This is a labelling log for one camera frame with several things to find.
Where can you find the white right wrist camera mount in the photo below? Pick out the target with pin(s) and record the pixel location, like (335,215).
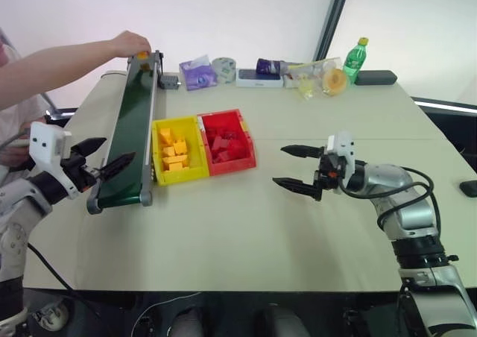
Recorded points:
(344,143)

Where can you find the clear plastic bag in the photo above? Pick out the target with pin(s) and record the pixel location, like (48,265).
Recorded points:
(309,78)

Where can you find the yellow plastic bin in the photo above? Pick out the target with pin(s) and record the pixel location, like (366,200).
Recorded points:
(161,173)

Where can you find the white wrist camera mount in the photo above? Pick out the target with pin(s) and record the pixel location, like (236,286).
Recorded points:
(46,143)
(344,143)

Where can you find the red plastic bin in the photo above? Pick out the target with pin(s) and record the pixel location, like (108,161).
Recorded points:
(231,166)

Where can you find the person's bare hand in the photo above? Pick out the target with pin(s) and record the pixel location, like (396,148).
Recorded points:
(130,44)

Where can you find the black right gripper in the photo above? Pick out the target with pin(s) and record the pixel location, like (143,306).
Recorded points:
(329,174)

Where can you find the black panel with silver strip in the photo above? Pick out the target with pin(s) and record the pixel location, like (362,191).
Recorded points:
(447,106)

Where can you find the green bottle with yellow cap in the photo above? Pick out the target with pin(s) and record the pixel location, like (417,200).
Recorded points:
(354,63)

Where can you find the dark rounded shape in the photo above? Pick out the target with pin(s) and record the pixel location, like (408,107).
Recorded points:
(186,324)

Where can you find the person's bare forearm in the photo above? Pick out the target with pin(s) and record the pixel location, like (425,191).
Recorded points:
(56,68)

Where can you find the grey tape roll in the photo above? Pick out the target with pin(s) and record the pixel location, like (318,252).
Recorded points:
(224,70)

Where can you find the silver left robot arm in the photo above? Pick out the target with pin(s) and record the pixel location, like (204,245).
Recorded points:
(15,206)

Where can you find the dark window frame post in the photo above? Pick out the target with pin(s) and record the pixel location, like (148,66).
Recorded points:
(333,16)

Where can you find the black oblong case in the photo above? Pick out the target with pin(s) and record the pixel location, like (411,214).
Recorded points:
(376,77)

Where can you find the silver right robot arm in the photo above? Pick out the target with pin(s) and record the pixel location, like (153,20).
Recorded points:
(387,180)

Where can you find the black rounded object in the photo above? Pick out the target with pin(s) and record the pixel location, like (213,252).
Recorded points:
(469,188)

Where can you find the purple tissue pack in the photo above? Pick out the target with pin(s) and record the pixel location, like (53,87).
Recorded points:
(197,74)

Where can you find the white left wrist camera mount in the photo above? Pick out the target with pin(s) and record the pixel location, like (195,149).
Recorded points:
(46,143)

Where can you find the red plastic block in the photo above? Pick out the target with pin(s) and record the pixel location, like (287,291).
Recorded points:
(222,157)
(220,144)

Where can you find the yellow plastic block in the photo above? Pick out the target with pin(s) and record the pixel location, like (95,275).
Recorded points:
(177,166)
(168,151)
(165,136)
(180,147)

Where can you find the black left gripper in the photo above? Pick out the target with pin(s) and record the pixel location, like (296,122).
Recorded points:
(80,173)

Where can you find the orange plastic block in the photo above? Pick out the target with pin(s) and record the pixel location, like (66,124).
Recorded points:
(142,55)

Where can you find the white wheeled base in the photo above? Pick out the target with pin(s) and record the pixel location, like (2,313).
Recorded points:
(52,316)

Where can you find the green conveyor belt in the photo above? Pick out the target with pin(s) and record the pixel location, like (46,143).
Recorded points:
(130,128)

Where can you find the white box with dark lid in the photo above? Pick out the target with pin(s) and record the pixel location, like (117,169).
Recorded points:
(259,80)

